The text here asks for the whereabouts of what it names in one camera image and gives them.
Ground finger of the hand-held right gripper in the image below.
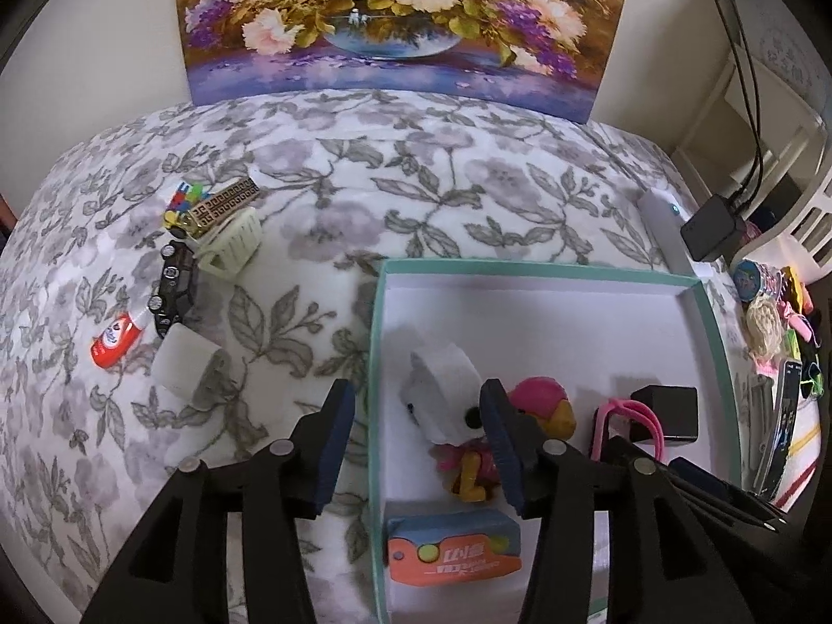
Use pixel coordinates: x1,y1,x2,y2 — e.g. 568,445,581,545
668,457,781,516
676,479,789,534

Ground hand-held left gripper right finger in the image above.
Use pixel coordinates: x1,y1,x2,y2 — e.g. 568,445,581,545
479,377,748,624

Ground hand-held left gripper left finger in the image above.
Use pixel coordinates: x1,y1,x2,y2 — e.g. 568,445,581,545
78,378,357,624

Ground pink and yellow doll toy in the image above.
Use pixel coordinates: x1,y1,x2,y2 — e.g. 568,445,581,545
434,375,578,503

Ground black cube box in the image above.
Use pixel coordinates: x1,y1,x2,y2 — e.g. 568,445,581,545
629,385,699,446

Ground pink loop band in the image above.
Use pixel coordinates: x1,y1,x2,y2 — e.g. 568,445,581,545
588,398,664,462

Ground orange blue toy bus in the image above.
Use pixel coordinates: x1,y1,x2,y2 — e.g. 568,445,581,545
385,510,524,589

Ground teal-rimmed white tray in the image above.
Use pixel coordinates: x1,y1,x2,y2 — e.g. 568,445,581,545
364,258,742,624

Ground white cube box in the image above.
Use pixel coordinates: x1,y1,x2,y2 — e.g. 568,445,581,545
151,328,231,410

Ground cream hair claw clip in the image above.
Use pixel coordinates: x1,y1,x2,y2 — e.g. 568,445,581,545
195,206,264,280

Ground black toy car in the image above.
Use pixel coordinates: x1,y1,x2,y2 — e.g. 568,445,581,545
148,240,199,339

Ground red and white tube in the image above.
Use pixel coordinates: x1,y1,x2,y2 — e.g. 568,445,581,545
89,312,147,368

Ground gold patterned hair clip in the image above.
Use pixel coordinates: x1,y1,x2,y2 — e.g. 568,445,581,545
187,175,262,238

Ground colourful toy bricks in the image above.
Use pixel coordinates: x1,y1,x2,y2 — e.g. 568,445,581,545
161,182,209,235

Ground black smartphone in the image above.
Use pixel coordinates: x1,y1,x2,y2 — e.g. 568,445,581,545
754,359,803,504

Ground white cloth with coloured stripes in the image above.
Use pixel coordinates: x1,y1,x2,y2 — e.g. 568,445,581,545
773,396,832,514

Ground cream knitted flower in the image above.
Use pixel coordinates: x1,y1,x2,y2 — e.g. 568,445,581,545
741,295,781,358

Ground pile of colourful hair accessories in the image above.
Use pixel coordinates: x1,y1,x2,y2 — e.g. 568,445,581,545
747,221,832,404

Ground black charger adapter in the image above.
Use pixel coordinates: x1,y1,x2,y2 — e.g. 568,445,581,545
680,193,748,262

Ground white power strip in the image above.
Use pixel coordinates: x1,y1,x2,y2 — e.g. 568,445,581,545
635,187,716,280

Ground white lattice basket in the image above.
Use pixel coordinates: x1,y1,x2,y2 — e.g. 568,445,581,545
754,169,832,261

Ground grey floral blanket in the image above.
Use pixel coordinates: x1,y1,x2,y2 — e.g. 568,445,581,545
0,87,748,624

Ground white wooden rack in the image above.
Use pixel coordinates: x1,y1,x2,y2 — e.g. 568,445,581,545
669,45,832,209

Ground grey patterned cloth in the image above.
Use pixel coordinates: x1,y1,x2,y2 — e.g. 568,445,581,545
741,0,829,105

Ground flower painting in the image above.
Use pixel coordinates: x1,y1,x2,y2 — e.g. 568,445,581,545
174,0,634,124

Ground black charger cable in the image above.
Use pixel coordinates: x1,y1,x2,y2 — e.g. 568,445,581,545
711,0,764,199
724,0,768,205

